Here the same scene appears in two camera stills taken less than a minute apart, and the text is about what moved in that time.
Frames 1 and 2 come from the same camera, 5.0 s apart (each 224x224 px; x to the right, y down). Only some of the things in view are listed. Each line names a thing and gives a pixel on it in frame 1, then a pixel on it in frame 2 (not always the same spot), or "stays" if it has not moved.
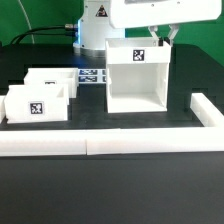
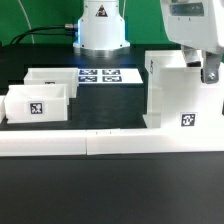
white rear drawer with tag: (54, 76) stays
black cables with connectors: (71, 30) stays
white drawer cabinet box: (137, 74) to (177, 98)
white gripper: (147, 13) to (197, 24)
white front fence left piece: (18, 143) stays
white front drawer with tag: (36, 103) stays
